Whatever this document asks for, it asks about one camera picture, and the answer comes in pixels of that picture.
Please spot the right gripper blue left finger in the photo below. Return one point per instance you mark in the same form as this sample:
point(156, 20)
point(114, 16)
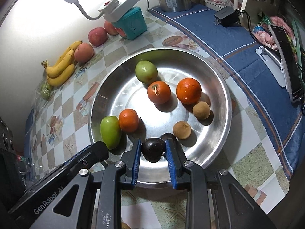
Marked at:
point(136, 156)

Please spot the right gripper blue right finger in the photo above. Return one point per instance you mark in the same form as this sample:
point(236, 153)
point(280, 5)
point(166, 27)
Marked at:
point(176, 158)

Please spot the dark plum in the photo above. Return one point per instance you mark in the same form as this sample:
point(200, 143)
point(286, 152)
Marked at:
point(153, 148)
point(167, 136)

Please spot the orange tangerine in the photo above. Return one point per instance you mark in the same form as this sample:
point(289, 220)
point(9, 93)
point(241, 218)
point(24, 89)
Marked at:
point(128, 120)
point(188, 91)

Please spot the orange with sticker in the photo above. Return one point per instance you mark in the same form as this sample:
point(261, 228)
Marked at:
point(159, 92)

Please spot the glass mug with sticker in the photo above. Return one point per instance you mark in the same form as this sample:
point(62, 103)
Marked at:
point(24, 165)

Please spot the large steel plate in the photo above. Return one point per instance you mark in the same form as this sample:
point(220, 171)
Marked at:
point(120, 89)

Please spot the clear box of green fruit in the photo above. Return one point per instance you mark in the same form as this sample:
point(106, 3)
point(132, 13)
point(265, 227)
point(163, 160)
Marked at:
point(42, 94)

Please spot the yellow banana bunch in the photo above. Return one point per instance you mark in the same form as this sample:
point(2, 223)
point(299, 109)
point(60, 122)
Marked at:
point(64, 67)

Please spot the front red apple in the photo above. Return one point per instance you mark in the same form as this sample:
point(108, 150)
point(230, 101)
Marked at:
point(84, 53)

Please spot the red apple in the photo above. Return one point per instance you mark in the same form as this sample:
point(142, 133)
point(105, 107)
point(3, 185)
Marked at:
point(97, 36)
point(110, 29)
point(84, 53)

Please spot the white phone stand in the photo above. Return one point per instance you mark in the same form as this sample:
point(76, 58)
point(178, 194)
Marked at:
point(273, 64)

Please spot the teal box with red crab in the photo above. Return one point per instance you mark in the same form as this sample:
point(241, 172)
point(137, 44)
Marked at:
point(131, 24)

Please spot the middle red apple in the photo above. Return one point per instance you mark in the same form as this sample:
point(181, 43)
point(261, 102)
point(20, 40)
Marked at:
point(97, 36)

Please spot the far red apple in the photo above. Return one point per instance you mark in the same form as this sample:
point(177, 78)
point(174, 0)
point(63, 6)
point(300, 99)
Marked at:
point(110, 29)

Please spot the black smartphone on stand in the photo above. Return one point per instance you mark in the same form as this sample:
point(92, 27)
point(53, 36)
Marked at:
point(289, 65)

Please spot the black charger with cable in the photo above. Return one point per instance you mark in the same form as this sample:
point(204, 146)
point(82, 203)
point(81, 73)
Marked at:
point(227, 16)

